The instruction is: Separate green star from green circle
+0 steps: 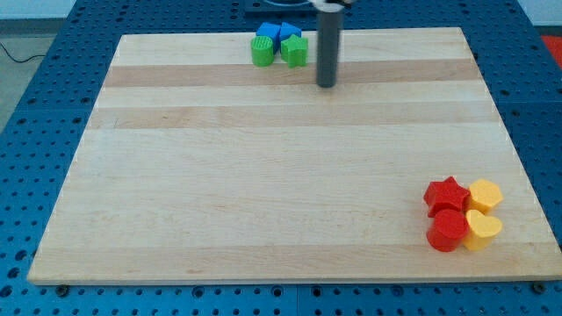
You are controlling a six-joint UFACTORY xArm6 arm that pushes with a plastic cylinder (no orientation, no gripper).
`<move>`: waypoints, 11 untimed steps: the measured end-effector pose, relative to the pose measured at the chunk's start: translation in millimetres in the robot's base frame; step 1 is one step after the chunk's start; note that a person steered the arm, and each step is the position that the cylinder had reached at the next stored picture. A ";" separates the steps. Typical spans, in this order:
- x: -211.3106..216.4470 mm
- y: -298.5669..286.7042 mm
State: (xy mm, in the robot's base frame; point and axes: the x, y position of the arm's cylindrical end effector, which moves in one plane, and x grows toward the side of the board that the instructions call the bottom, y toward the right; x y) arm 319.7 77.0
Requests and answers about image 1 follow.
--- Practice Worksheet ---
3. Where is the blue cube block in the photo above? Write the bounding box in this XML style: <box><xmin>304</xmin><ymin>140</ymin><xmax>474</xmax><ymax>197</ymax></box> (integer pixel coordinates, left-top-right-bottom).
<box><xmin>256</xmin><ymin>22</ymin><xmax>281</xmax><ymax>54</ymax></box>

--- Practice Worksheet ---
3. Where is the wooden board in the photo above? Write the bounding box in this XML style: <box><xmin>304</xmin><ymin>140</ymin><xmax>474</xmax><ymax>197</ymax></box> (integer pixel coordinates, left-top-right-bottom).
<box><xmin>27</xmin><ymin>27</ymin><xmax>561</xmax><ymax>285</ymax></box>

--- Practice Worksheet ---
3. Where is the black cable on floor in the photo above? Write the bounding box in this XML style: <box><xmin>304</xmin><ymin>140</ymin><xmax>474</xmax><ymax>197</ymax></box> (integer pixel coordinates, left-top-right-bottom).
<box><xmin>0</xmin><ymin>41</ymin><xmax>47</xmax><ymax>64</ymax></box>

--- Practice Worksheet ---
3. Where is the blue triangle block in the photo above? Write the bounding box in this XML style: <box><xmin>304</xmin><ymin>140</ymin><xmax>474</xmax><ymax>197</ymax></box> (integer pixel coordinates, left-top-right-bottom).
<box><xmin>279</xmin><ymin>22</ymin><xmax>302</xmax><ymax>41</ymax></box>

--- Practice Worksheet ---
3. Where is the green cylinder block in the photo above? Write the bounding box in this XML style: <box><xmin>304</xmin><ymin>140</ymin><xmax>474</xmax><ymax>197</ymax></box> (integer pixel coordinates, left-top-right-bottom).
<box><xmin>250</xmin><ymin>36</ymin><xmax>275</xmax><ymax>67</ymax></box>

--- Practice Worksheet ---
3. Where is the yellow hexagon block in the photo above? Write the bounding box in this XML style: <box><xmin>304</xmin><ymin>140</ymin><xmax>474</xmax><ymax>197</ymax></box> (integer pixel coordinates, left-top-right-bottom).
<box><xmin>465</xmin><ymin>178</ymin><xmax>504</xmax><ymax>215</ymax></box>

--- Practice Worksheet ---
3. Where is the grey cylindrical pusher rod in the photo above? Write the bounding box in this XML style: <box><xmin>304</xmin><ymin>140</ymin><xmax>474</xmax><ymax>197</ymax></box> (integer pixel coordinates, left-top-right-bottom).
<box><xmin>313</xmin><ymin>1</ymin><xmax>343</xmax><ymax>88</ymax></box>

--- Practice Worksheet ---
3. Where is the red object at right edge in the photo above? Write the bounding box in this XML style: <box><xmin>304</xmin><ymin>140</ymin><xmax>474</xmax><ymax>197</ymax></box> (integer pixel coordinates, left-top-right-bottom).
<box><xmin>541</xmin><ymin>35</ymin><xmax>562</xmax><ymax>68</ymax></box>

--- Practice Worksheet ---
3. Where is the red star block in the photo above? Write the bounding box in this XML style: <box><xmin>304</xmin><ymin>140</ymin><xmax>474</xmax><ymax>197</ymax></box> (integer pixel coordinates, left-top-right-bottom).
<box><xmin>423</xmin><ymin>176</ymin><xmax>470</xmax><ymax>218</ymax></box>

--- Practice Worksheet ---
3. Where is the red cylinder block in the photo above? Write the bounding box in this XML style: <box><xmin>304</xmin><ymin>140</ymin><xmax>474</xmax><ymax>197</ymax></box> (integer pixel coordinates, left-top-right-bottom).
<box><xmin>426</xmin><ymin>209</ymin><xmax>469</xmax><ymax>252</ymax></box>

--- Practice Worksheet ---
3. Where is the green star block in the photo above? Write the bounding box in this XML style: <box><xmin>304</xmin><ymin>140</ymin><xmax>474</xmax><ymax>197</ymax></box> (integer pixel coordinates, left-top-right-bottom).
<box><xmin>281</xmin><ymin>34</ymin><xmax>308</xmax><ymax>68</ymax></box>

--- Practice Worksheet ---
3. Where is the yellow heart block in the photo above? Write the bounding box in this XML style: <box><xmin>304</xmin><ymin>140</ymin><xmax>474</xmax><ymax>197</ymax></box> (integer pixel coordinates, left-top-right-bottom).
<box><xmin>463</xmin><ymin>210</ymin><xmax>503</xmax><ymax>251</ymax></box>

